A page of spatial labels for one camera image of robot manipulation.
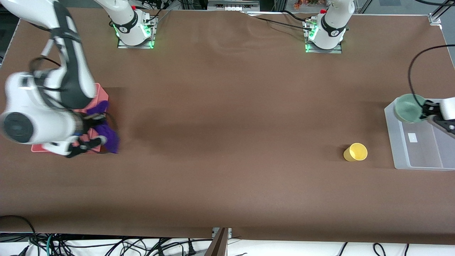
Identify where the purple cloth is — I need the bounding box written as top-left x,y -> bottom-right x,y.
87,101 -> 120,154

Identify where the pale green bowl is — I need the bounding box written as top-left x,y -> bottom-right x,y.
394,94 -> 427,124

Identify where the yellow cup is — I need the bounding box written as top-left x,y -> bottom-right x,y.
343,143 -> 368,162

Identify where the pink plastic bin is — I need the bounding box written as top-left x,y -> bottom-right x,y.
31,83 -> 109,154

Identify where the translucent white plastic bin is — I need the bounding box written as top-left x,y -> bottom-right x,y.
384,97 -> 455,171

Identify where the brown table cover sheet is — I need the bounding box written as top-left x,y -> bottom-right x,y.
0,6 -> 455,245

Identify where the grey table leg beam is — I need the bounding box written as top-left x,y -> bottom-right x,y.
204,228 -> 229,256

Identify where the grey power strip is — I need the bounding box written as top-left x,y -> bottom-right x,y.
208,0 -> 261,11

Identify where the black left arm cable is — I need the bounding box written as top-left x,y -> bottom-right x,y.
408,44 -> 455,107

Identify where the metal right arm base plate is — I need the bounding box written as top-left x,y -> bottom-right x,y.
117,16 -> 156,49

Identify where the thick black floor cable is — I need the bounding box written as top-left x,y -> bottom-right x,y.
0,215 -> 38,249

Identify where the black cable on table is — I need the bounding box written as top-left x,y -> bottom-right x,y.
245,10 -> 315,32

